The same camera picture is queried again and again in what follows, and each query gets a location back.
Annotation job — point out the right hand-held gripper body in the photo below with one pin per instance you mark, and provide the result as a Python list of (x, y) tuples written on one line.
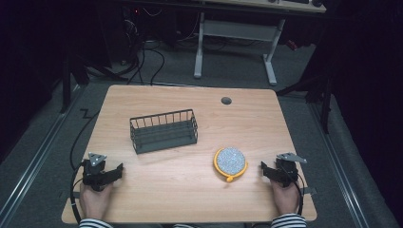
[(287, 171)]

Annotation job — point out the dark metal stand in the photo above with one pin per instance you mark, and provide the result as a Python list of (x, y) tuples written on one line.
[(66, 82), (324, 95)]

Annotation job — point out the metal floor rail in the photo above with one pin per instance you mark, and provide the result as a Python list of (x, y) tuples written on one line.
[(34, 164), (339, 164)]

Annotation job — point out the person's left hand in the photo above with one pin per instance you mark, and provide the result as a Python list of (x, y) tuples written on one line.
[(95, 202)]

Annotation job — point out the white-framed wooden desk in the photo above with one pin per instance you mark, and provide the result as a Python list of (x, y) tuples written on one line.
[(237, 31)]

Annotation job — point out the person's right hand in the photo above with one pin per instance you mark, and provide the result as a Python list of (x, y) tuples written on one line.
[(285, 199)]

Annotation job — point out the round yellow glittery-topped case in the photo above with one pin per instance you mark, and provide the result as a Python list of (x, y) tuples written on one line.
[(230, 163)]

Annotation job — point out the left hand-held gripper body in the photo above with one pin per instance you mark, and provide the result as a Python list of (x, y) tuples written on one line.
[(94, 172)]

